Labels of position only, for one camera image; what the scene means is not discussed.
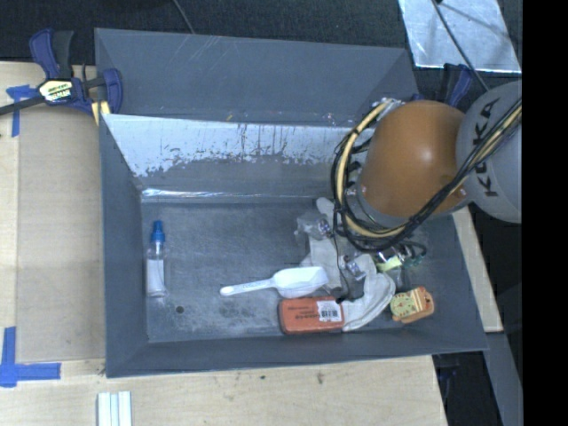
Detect grey metal bin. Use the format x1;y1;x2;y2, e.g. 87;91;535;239
93;28;490;379

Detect clear bottle with blue cap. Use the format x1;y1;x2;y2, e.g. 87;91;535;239
146;219;169;299

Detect orange flat block with barcode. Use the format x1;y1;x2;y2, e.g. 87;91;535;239
277;295;345;335

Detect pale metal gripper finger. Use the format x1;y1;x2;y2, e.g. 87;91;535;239
339;258;366;302
294;213;333;244

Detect white plastic scoop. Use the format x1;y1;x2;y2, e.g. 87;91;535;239
219;266;330;300

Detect white cloth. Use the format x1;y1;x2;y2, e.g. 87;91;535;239
298;196;398;333

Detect orange toy clock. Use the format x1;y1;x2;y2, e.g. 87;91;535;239
390;286;436;325

